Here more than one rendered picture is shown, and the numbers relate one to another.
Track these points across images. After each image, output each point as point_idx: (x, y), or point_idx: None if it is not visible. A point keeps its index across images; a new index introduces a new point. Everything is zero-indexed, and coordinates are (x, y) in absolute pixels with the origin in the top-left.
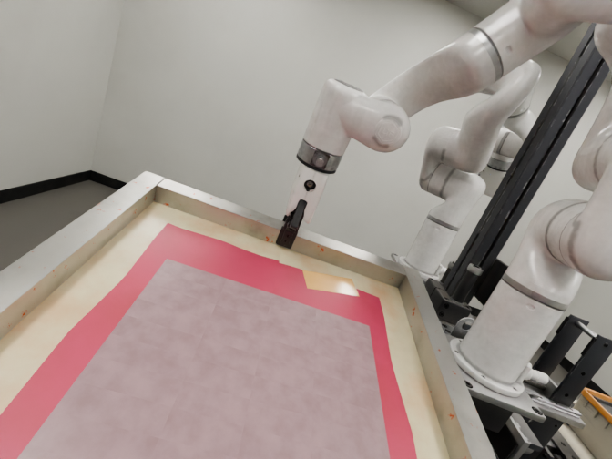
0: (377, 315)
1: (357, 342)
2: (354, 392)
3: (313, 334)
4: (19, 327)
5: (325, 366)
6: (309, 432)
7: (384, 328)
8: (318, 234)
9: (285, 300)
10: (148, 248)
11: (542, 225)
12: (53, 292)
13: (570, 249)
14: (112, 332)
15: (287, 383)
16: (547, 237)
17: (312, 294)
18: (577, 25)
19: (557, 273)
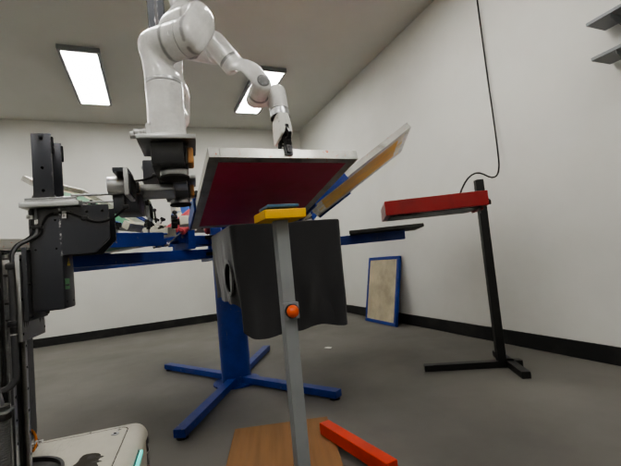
0: (231, 175)
1: (238, 183)
2: (237, 191)
3: (255, 184)
4: None
5: (249, 189)
6: (249, 197)
7: (227, 177)
8: (272, 149)
9: (270, 178)
10: (322, 177)
11: (185, 114)
12: None
13: (188, 125)
14: (302, 191)
15: (258, 192)
16: (185, 119)
17: (261, 175)
18: (210, 58)
19: None
